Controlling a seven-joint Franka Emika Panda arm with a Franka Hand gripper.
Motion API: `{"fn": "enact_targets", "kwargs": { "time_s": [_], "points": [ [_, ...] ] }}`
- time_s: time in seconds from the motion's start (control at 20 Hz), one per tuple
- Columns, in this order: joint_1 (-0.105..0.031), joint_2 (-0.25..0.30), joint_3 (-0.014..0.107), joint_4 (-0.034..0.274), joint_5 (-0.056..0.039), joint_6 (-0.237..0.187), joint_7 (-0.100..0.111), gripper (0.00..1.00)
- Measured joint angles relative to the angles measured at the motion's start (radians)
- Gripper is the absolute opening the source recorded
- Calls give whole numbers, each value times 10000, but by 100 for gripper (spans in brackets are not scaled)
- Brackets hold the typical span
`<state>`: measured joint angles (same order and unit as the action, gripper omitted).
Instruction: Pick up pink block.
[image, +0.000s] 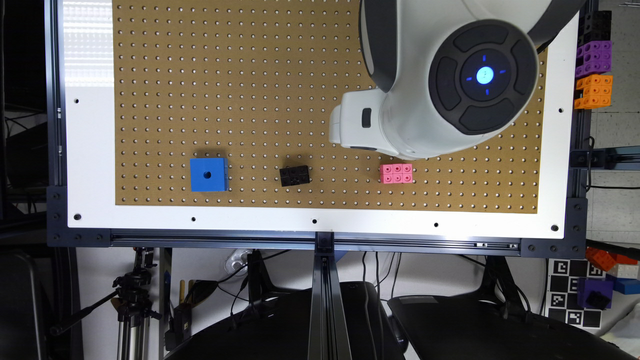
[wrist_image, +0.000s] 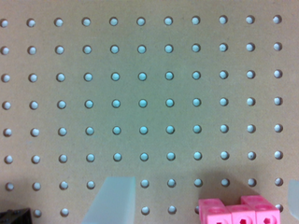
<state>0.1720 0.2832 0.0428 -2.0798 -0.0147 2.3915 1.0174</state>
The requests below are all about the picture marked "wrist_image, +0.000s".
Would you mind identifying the translucent gripper left finger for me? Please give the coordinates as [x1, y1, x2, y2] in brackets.
[81, 176, 135, 224]

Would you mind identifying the translucent gripper right finger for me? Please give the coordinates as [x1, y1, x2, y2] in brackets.
[288, 179, 299, 219]

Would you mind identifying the pink block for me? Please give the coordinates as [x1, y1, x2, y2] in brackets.
[198, 195, 281, 224]

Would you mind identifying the black block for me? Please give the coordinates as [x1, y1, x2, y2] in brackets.
[0, 208, 32, 224]

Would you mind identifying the brown pegboard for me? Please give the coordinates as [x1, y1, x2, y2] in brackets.
[0, 0, 299, 224]

